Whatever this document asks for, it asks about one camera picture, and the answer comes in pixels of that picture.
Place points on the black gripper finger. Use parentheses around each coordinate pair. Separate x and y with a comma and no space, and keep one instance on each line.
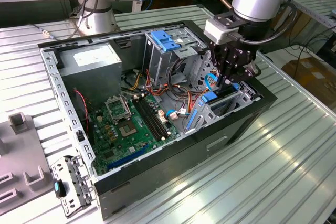
(244,74)
(221,72)

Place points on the hard disk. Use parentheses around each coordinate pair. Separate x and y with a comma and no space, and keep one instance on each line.
(210,96)

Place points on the grey metal disk bay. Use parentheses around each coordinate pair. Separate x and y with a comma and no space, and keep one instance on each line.
(210,119)

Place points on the grey optical drive cage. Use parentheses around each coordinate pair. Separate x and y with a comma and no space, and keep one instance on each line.
(162,64)

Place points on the blue plastic drive latch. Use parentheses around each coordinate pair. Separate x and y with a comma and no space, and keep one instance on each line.
(164,41)

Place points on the cardboard box with white label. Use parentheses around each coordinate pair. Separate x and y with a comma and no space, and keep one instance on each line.
(312,74)

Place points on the black RAM slot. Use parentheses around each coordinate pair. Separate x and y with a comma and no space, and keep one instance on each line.
(155,117)
(148,121)

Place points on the metal slat side table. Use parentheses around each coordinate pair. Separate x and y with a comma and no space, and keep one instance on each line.
(315,6)

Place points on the CPU socket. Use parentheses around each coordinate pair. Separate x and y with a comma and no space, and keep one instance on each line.
(127,129)

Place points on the black open PC case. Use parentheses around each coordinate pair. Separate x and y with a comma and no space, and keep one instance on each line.
(170,171)

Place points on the green motherboard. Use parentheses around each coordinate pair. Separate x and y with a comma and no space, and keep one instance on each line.
(131,142)

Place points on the blue expansion slot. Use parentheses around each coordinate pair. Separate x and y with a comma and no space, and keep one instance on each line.
(126,158)

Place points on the grey power supply unit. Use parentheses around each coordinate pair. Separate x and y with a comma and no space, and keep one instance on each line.
(89,77)

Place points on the black latch with blue stripe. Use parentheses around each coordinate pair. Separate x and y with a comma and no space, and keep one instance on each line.
(59,188)

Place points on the grey parts rack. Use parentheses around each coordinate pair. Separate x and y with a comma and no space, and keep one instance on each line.
(23,153)

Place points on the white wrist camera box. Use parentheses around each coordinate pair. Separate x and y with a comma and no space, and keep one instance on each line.
(219,31)

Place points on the square brown base plate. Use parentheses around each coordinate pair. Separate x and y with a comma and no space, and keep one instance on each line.
(73,27)

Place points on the black chassis switch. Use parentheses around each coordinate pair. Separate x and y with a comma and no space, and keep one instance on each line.
(80,137)

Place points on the grey metal expansion bracket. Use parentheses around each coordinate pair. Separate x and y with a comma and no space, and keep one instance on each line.
(76,182)

